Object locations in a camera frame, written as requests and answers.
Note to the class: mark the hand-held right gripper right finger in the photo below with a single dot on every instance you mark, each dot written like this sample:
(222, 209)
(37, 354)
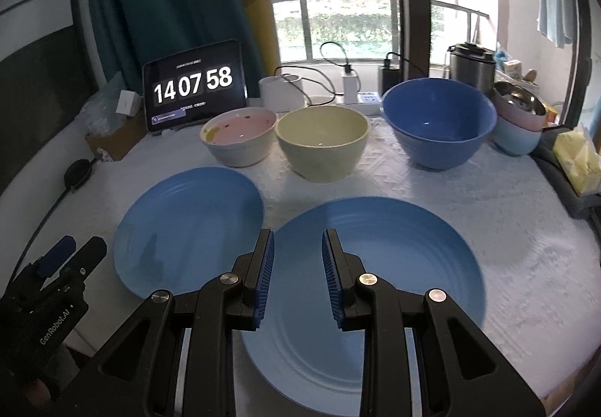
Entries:
(332, 276)

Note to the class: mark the yellow curtain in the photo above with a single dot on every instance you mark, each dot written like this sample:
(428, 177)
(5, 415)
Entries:
(256, 23)

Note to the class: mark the pale yellow bowl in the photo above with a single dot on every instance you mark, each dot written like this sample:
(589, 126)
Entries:
(324, 154)

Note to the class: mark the clear plastic bag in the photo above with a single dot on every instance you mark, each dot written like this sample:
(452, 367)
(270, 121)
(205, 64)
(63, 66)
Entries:
(101, 102)

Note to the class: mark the balcony railing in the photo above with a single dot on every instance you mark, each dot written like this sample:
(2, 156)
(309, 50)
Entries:
(328, 9)

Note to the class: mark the pink strawberry bowl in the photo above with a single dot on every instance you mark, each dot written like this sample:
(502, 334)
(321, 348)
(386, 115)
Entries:
(239, 145)

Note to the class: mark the small pink bowl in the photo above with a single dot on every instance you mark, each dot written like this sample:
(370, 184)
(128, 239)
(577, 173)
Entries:
(521, 121)

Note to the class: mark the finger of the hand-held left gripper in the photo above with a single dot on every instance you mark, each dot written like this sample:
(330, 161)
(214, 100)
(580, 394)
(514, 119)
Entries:
(54, 255)
(87, 257)

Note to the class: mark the steel thermos with black lid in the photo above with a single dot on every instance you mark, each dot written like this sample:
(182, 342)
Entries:
(472, 67)

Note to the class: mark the cardboard box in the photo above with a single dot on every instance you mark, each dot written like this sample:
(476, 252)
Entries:
(117, 138)

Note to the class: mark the white desk lamp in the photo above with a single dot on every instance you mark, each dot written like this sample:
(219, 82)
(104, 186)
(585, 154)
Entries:
(277, 91)

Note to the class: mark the tablet with clock display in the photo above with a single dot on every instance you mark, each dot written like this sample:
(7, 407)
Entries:
(195, 88)

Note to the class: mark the white textured tablecloth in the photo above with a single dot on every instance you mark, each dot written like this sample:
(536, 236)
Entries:
(516, 257)

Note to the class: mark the light blue plate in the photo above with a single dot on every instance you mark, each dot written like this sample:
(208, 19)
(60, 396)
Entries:
(404, 257)
(188, 224)

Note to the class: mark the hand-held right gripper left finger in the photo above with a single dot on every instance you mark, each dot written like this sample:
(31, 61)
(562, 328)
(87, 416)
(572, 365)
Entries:
(264, 276)

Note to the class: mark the white power strip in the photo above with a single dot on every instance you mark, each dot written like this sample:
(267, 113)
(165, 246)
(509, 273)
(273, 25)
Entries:
(368, 101)

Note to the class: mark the small white box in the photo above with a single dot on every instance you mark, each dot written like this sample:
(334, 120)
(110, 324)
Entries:
(127, 103)

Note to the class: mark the small metal bowl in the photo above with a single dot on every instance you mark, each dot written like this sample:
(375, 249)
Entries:
(519, 100)

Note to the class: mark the balcony clutter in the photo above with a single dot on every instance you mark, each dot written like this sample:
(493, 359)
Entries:
(514, 67)

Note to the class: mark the stacked pastel bowls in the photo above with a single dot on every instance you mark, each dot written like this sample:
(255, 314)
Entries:
(514, 140)

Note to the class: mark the yellow tissue pack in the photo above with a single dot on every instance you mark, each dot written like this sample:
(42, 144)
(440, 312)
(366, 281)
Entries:
(580, 159)

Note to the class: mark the white charger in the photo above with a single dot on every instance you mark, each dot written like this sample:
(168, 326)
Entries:
(350, 86)

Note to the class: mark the black round device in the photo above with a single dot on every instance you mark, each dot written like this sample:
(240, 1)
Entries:
(77, 173)

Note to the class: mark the black charger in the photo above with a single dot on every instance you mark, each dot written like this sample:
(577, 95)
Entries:
(388, 80)

